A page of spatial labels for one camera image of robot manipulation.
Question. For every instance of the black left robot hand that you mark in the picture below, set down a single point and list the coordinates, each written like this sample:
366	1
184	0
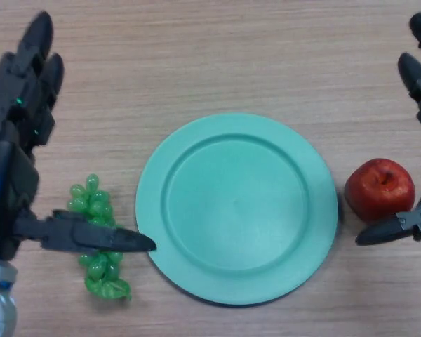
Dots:
7	175

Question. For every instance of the red apple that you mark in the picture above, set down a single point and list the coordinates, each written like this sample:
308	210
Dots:
372	189

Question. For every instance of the green round plate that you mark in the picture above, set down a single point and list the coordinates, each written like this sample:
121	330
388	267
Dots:
236	210

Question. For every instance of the green grape bunch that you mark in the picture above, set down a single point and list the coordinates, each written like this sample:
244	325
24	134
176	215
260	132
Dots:
98	270

